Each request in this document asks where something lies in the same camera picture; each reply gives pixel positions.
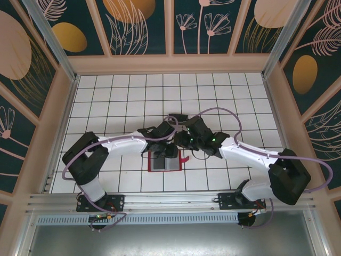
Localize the red card holder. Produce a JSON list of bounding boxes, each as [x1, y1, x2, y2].
[[147, 150, 190, 173]]

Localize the grey metal panel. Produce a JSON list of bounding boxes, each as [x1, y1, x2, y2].
[[25, 223, 324, 256]]

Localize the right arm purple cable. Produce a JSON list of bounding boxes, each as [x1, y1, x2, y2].
[[170, 107, 334, 230]]

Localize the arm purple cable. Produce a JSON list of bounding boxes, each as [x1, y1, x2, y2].
[[61, 114, 178, 232], [170, 107, 334, 230]]

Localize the aluminium mounting rail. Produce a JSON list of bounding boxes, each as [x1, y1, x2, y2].
[[25, 188, 316, 214]]

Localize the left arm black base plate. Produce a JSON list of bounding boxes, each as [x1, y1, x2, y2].
[[76, 194, 126, 213]]

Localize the slotted grey cable duct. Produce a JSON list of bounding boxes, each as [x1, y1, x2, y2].
[[36, 212, 240, 225]]

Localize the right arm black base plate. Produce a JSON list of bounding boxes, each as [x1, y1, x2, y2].
[[217, 192, 267, 211]]

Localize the black round cable port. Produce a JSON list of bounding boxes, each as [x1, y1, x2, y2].
[[88, 214, 108, 232], [238, 212, 257, 229]]

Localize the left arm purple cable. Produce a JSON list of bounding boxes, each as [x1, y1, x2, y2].
[[61, 114, 178, 232]]

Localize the aluminium frame post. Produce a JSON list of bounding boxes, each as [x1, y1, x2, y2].
[[262, 0, 313, 78], [22, 0, 78, 82]]

